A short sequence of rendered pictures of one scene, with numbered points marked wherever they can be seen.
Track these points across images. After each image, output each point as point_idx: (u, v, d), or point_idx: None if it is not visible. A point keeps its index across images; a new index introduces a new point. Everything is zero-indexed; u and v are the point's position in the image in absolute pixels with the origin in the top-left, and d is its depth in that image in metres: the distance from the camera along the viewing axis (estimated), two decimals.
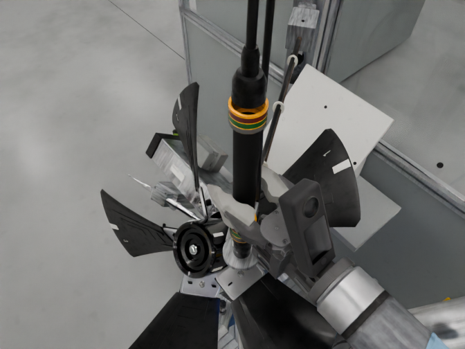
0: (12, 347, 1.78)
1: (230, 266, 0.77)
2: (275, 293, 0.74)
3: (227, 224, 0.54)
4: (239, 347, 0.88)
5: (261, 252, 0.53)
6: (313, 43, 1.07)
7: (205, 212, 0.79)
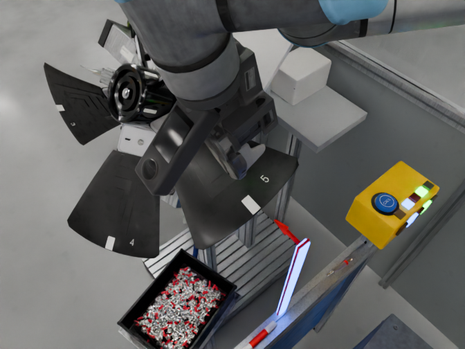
0: None
1: (165, 115, 0.74)
2: None
3: (261, 151, 0.50)
4: (183, 216, 0.84)
5: (267, 119, 0.44)
6: None
7: (140, 59, 0.75)
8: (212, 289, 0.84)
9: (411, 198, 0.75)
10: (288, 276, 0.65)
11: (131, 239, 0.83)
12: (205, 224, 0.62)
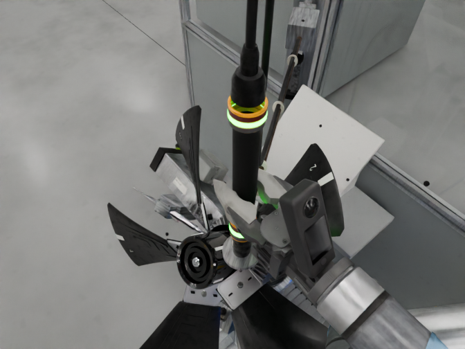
0: None
1: None
2: (208, 323, 0.90)
3: (230, 219, 0.54)
4: None
5: (261, 252, 0.53)
6: (310, 62, 1.12)
7: None
8: None
9: None
10: None
11: (132, 250, 1.06)
12: None
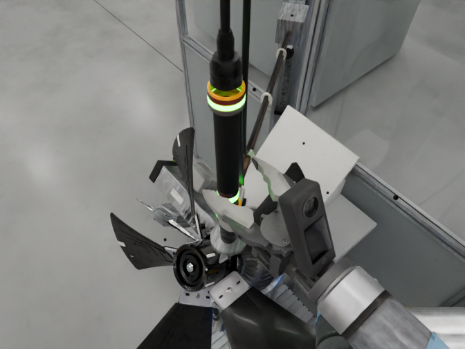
0: (25, 347, 1.93)
1: None
2: (201, 322, 1.00)
3: (225, 227, 0.53)
4: None
5: (261, 252, 0.53)
6: (297, 82, 1.22)
7: (220, 263, 0.90)
8: None
9: None
10: None
11: (133, 255, 1.16)
12: None
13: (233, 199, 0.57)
